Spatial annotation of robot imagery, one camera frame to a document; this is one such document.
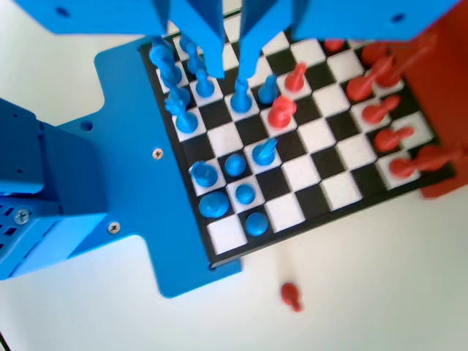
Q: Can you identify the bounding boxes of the red base plate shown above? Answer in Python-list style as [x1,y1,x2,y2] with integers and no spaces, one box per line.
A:
[396,18,468,200]

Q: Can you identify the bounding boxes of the red piece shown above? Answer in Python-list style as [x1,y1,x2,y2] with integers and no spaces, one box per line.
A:
[268,94,298,129]

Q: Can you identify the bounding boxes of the blue chess queen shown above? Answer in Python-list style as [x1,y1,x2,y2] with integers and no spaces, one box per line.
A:
[164,86,200,135]

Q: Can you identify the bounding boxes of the red chess rook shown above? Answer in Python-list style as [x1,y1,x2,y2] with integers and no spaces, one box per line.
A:
[416,140,464,173]

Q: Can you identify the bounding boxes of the blue chess knight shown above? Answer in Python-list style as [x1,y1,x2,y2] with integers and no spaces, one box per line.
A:
[252,137,278,166]
[148,35,176,70]

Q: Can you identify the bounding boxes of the red chess queen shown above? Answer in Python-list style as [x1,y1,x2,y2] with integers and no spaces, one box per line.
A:
[361,42,401,66]

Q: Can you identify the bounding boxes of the black white chessboard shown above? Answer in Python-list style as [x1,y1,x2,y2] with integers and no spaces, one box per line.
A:
[140,10,458,267]

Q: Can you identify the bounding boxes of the blue chess rook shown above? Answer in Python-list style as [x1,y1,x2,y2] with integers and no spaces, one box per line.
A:
[190,160,219,189]

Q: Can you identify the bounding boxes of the blue base plate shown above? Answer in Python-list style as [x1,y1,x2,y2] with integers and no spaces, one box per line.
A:
[54,34,243,300]

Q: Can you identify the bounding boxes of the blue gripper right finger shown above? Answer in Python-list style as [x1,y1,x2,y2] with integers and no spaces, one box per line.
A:
[239,0,293,80]

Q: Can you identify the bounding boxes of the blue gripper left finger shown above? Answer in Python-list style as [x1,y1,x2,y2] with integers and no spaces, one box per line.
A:
[166,0,226,80]

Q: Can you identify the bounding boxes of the red chess pawn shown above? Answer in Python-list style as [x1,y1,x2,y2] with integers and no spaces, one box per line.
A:
[280,282,304,314]
[389,156,421,180]
[324,37,347,53]
[284,62,308,92]
[373,126,416,152]
[361,95,401,125]

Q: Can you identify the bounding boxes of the blue chess bishop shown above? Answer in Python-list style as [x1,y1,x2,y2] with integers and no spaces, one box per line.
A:
[160,61,183,91]
[229,75,252,113]

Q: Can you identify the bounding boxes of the blue chess pawn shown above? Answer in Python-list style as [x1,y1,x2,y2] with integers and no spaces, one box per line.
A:
[257,74,279,105]
[224,153,247,177]
[195,68,215,99]
[184,42,201,74]
[245,211,271,236]
[235,184,256,205]

